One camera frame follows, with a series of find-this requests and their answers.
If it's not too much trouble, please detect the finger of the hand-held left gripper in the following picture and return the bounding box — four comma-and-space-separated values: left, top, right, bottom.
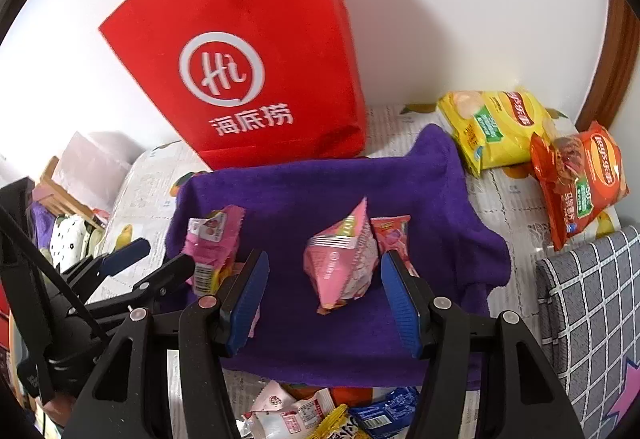
62, 238, 152, 290
82, 254, 197, 327

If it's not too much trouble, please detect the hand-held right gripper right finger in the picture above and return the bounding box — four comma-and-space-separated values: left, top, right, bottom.
380, 250, 586, 439

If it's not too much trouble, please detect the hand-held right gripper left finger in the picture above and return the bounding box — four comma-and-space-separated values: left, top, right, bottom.
62, 249, 271, 439

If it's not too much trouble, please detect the pink printed snack packet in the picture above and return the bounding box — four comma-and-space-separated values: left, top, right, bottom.
182, 204, 247, 300

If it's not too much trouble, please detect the red pink snack packet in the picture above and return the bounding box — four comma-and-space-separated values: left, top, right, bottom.
370, 215, 420, 277

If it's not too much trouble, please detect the large pink snack packet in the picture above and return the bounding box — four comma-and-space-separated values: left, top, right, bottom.
303, 196, 379, 317

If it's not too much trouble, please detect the blue snack packet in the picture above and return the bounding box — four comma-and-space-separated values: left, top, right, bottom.
350, 386, 421, 439

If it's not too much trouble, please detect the white pink snack packet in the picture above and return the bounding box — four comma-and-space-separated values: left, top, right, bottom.
242, 380, 336, 439

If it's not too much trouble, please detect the purple towel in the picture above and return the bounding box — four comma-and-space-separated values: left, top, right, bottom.
164, 123, 512, 392

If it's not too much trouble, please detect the yellow snack packet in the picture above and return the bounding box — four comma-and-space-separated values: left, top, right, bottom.
305, 403, 361, 439

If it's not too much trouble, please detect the pale green cloth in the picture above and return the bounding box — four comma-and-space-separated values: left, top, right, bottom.
85, 224, 106, 260

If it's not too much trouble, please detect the white dotted cloth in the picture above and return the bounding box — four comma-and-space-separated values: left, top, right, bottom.
50, 214, 93, 270

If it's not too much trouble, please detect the light wooden rack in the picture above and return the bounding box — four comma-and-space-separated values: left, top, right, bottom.
32, 156, 108, 232

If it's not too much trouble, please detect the purple cloth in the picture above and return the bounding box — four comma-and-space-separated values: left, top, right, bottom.
30, 202, 58, 255

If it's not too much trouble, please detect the white shopping bag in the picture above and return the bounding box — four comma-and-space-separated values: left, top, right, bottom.
52, 132, 133, 215

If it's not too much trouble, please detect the grey checked folded cloth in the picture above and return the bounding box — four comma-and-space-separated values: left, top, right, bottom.
535, 225, 640, 439

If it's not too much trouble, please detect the yellow chip bag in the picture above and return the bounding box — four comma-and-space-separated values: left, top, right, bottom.
437, 89, 558, 179

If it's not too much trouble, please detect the orange red chip bag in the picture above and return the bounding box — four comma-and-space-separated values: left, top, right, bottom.
530, 120, 631, 252

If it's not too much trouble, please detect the red paper shopping bag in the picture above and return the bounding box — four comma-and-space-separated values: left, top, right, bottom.
97, 0, 368, 172

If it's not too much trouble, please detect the brown wooden door frame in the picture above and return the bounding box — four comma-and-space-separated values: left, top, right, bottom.
575, 0, 640, 135

